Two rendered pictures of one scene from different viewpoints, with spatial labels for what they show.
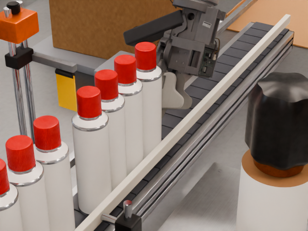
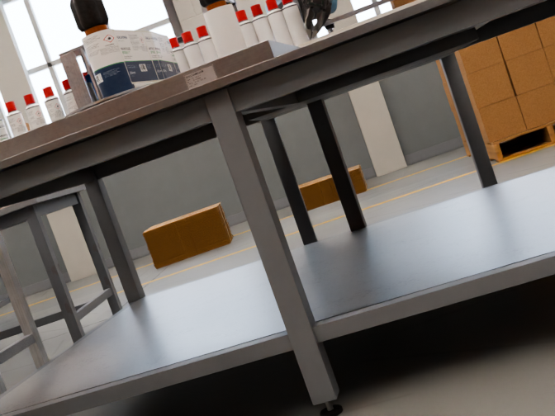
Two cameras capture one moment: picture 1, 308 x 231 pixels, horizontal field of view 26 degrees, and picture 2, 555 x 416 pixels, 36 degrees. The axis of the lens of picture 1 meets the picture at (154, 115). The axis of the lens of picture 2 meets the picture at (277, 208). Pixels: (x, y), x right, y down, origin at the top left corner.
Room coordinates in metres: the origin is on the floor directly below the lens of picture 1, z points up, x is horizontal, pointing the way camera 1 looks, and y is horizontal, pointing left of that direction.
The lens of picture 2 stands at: (-0.09, -2.51, 0.66)
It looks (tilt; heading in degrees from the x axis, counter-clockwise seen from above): 4 degrees down; 74
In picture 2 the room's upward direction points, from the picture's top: 19 degrees counter-clockwise
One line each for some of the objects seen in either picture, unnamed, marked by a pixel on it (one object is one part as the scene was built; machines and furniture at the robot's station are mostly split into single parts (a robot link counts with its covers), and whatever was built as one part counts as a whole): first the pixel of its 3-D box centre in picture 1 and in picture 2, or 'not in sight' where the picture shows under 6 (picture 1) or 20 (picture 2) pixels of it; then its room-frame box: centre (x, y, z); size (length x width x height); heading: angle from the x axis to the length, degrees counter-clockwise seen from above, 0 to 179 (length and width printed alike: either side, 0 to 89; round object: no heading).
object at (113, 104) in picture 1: (108, 133); (265, 35); (0.83, 0.07, 0.98); 0.05 x 0.05 x 0.20
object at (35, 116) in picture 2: not in sight; (38, 123); (0.09, 0.49, 0.98); 0.05 x 0.05 x 0.20
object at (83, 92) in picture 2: not in sight; (98, 87); (0.30, 0.26, 1.01); 0.14 x 0.13 x 0.26; 150
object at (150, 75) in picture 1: (145, 102); (295, 24); (0.92, 0.01, 0.98); 0.05 x 0.05 x 0.20
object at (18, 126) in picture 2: not in sight; (19, 130); (0.03, 0.52, 0.98); 0.05 x 0.05 x 0.20
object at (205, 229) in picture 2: not in sight; (189, 234); (1.16, 4.41, 0.16); 0.64 x 0.53 x 0.31; 162
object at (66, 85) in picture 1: (66, 90); not in sight; (0.77, 0.12, 1.09); 0.03 x 0.01 x 0.06; 60
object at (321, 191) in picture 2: not in sight; (329, 188); (2.46, 4.42, 0.10); 0.64 x 0.52 x 0.20; 155
